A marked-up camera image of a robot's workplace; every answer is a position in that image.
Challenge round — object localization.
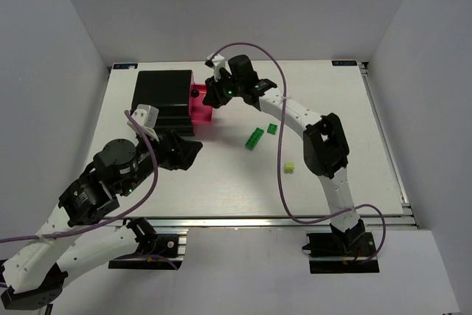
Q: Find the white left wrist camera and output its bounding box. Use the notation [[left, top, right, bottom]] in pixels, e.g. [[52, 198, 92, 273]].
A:
[[131, 104, 159, 141]]

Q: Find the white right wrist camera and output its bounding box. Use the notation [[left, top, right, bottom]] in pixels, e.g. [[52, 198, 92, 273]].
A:
[[204, 53, 226, 70]]

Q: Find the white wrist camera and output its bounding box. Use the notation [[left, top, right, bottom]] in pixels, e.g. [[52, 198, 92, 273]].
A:
[[131, 104, 159, 141], [204, 53, 226, 70]]

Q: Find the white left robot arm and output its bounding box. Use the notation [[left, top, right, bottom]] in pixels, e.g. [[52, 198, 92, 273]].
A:
[[1, 131, 203, 311]]

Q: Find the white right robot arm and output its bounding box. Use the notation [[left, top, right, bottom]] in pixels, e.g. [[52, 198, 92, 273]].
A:
[[203, 55, 365, 253]]

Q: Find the small green square lego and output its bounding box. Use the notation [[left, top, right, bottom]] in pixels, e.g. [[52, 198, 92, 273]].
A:
[[267, 123, 278, 135]]

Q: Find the left blue corner label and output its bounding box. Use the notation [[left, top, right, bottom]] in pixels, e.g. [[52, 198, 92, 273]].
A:
[[112, 63, 138, 70]]

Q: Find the aluminium table frame rail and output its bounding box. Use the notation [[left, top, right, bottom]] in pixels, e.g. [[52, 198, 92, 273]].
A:
[[119, 60, 417, 229]]

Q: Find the long green lego brick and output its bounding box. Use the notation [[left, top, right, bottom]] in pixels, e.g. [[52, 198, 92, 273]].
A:
[[245, 128, 264, 150]]

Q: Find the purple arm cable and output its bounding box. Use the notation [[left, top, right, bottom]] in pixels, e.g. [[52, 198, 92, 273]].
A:
[[0, 110, 178, 270], [213, 41, 386, 265]]

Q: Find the blue corner label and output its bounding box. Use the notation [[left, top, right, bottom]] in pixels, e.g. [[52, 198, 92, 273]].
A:
[[112, 63, 138, 70], [331, 60, 358, 66]]

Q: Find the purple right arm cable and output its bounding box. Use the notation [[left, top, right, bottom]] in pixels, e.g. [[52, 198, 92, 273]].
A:
[[213, 41, 386, 265]]

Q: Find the right blue corner label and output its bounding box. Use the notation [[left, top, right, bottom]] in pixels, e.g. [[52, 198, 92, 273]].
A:
[[331, 60, 358, 66]]

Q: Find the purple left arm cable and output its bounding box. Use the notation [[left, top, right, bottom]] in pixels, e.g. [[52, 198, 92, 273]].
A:
[[0, 110, 178, 270]]

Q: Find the pale yellow lego brick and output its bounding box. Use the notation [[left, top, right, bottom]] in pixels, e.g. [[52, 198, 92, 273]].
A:
[[283, 162, 295, 174]]

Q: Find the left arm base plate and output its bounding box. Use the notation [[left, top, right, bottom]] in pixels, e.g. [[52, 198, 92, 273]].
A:
[[108, 218, 187, 271]]

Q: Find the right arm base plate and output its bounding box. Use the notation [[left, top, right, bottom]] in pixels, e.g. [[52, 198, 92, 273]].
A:
[[302, 232, 380, 274]]

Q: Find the black pink drawer cabinet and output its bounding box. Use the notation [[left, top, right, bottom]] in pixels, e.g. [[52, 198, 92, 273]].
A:
[[131, 69, 200, 136]]

